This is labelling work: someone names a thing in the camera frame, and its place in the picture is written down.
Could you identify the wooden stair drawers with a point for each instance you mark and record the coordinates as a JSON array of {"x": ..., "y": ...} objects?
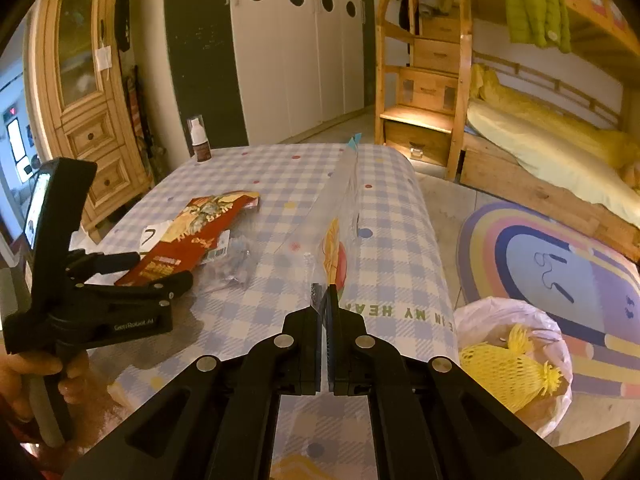
[{"x": 415, "y": 135}]

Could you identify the black wardrobe panel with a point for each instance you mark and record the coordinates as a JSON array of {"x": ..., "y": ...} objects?
[{"x": 200, "y": 60}]

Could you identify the white paper scrap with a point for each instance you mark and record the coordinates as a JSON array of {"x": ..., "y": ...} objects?
[{"x": 155, "y": 232}]

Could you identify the dark hanging bag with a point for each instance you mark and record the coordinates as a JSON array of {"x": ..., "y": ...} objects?
[{"x": 122, "y": 10}]

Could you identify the white wardrobe with round holes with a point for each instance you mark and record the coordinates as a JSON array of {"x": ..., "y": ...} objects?
[{"x": 285, "y": 60}]

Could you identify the pale yellow bedsheet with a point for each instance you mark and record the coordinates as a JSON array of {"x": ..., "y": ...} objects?
[{"x": 540, "y": 155}]

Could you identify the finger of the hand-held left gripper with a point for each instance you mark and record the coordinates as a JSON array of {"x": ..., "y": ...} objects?
[
  {"x": 140, "y": 296},
  {"x": 110, "y": 261}
]

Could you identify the person's left hand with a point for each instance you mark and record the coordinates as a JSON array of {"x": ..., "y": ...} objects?
[{"x": 20, "y": 375}]

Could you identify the dark striped leaning object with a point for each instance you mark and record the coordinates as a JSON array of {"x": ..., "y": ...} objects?
[{"x": 140, "y": 115}]

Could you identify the brown cardboard sheet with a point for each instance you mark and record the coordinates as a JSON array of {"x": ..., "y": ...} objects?
[{"x": 595, "y": 440}]

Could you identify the brown spray bottle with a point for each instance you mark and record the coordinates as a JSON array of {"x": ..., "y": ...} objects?
[{"x": 200, "y": 147}]

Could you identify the checked tablecloth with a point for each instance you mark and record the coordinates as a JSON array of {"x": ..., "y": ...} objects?
[{"x": 280, "y": 185}]

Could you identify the yellow duvet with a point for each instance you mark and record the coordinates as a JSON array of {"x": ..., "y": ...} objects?
[{"x": 575, "y": 130}]

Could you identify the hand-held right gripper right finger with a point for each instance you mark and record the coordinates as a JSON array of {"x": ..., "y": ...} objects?
[{"x": 350, "y": 345}]

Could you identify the clear printed plastic bag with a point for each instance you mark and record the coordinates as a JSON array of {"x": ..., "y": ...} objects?
[{"x": 332, "y": 240}]

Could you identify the pale plastic wrapper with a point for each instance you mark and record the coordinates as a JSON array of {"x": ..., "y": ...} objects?
[{"x": 235, "y": 260}]

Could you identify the wooden bunk bed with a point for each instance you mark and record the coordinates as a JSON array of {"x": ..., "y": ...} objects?
[{"x": 525, "y": 190}]

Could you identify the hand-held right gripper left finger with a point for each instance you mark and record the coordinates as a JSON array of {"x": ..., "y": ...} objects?
[{"x": 305, "y": 340}]

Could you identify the rainbow rug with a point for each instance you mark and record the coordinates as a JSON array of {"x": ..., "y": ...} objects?
[{"x": 590, "y": 320}]

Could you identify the yellow foam fruit net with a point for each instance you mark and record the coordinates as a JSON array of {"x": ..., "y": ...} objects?
[{"x": 495, "y": 375}]

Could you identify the white hanging tag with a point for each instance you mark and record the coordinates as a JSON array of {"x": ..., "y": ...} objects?
[{"x": 104, "y": 57}]

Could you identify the red snack bag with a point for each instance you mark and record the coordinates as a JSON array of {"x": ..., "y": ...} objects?
[{"x": 200, "y": 230}]

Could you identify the wooden cabinet with glass door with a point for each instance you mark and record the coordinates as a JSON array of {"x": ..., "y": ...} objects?
[{"x": 90, "y": 135}]

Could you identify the green puffer jacket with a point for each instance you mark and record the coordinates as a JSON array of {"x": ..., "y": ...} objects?
[{"x": 530, "y": 5}]

